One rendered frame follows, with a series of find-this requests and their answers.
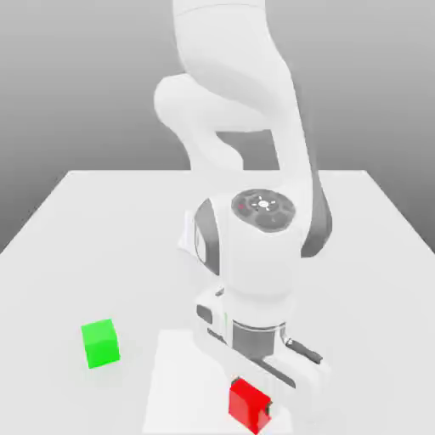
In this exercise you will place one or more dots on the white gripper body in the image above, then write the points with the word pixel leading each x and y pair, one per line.
pixel 306 377

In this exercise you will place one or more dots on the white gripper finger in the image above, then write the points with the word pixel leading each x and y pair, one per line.
pixel 279 415

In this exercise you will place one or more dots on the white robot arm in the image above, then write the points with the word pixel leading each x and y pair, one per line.
pixel 258 258

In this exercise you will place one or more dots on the small red cube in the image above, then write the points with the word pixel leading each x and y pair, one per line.
pixel 247 404

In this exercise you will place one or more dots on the small green cube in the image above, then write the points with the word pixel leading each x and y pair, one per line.
pixel 101 344

